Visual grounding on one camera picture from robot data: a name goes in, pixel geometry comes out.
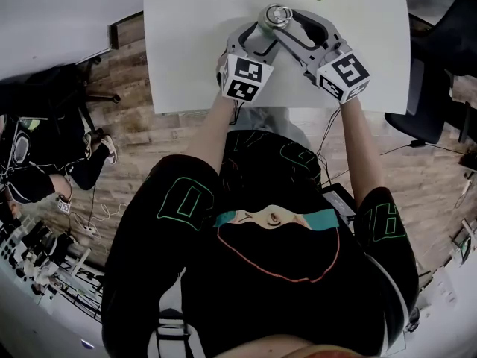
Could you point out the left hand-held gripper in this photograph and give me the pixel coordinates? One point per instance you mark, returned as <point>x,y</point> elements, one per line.
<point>244,77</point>

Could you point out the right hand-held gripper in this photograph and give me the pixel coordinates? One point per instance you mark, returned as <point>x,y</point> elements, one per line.
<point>344,75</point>

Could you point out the person's right forearm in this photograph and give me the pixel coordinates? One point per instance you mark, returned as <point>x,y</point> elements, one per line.
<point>363,151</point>

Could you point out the person's left forearm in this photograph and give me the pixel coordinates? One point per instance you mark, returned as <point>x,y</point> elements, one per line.
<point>208,136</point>

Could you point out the person's grey trousers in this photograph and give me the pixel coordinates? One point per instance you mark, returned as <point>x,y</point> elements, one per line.
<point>275,121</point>

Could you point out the black office chair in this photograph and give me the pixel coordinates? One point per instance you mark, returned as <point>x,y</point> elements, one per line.
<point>428,95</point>
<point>48,95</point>

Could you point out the black belt device box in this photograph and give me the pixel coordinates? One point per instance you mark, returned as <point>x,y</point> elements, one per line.
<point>337,200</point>

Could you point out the person's black printed t-shirt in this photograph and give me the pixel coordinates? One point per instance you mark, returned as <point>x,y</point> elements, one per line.
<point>275,259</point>

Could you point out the white power strip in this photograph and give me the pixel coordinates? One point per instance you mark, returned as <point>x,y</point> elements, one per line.
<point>89,230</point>

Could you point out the person's face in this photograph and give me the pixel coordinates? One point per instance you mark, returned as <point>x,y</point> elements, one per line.
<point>298,351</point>

